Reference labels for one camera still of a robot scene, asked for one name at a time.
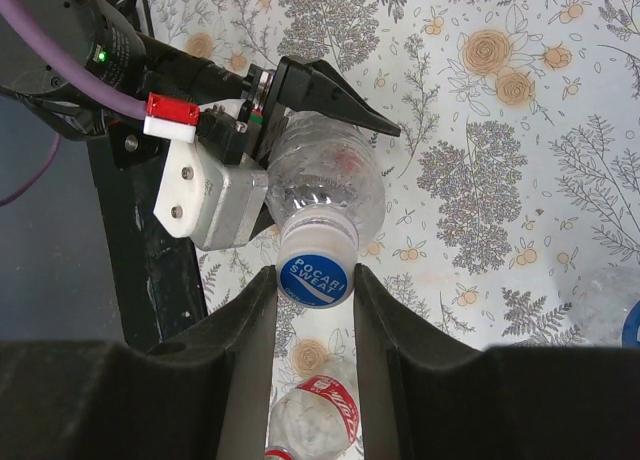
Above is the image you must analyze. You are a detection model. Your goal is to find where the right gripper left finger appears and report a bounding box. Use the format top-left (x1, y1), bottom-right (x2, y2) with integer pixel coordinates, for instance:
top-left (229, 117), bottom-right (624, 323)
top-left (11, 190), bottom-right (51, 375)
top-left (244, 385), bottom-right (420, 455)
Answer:
top-left (1, 267), bottom-right (277, 459)

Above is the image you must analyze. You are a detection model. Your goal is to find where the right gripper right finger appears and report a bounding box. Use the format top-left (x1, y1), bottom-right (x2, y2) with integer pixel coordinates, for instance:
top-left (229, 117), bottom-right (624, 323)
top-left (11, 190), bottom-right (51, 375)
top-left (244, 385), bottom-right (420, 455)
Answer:
top-left (354, 265), bottom-right (639, 459)

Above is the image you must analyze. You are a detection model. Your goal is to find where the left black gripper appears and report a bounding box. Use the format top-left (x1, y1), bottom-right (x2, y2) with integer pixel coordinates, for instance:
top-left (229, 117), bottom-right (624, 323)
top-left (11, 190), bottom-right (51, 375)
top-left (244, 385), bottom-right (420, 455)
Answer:
top-left (139, 34), bottom-right (401, 165)

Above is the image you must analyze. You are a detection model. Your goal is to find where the clear plastic bottle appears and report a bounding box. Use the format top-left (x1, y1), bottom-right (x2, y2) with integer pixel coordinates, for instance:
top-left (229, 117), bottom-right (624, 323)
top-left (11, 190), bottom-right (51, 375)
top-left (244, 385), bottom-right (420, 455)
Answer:
top-left (266, 112), bottom-right (385, 251)

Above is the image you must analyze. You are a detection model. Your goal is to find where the red label cola bottle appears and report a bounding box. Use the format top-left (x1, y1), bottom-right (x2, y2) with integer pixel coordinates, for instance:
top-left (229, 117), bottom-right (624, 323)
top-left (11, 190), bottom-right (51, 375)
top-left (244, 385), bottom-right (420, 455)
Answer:
top-left (264, 360), bottom-right (360, 459)

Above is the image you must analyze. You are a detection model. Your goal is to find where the blue label water bottle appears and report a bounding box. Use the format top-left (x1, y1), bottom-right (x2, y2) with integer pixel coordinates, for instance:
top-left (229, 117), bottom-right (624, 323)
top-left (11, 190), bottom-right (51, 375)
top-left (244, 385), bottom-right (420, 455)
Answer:
top-left (568, 266), bottom-right (639, 348)

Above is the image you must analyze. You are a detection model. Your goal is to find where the floral table mat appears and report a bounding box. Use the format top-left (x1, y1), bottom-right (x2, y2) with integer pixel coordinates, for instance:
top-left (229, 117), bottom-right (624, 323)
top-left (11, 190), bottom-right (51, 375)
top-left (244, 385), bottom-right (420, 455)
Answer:
top-left (148, 0), bottom-right (639, 400)

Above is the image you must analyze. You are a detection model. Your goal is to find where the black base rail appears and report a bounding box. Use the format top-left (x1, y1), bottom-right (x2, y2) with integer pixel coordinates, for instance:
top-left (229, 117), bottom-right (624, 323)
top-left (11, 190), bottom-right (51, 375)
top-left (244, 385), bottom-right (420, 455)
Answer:
top-left (88, 120), bottom-right (207, 351)

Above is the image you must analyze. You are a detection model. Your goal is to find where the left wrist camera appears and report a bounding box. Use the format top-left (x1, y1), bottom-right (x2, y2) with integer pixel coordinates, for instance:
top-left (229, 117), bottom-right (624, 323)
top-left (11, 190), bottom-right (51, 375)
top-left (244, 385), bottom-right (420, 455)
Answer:
top-left (153, 141), bottom-right (269, 251)

